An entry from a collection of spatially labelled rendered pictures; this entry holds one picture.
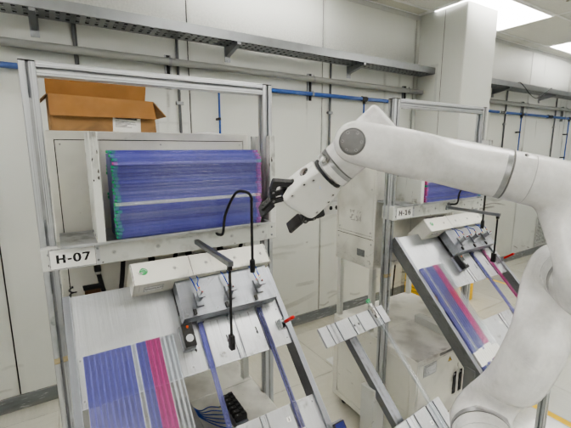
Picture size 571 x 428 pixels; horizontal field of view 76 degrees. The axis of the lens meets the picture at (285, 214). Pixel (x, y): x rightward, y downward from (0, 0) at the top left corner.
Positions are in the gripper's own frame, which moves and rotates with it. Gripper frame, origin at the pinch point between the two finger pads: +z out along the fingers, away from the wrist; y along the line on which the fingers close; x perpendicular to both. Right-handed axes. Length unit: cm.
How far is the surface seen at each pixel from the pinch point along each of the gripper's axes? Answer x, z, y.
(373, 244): 60, 16, 112
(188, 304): 14, 51, 14
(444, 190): 67, -30, 122
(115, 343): 5, 67, -1
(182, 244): 32, 44, 8
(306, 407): -18, 45, 54
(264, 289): 19, 38, 38
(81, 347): 5, 71, -9
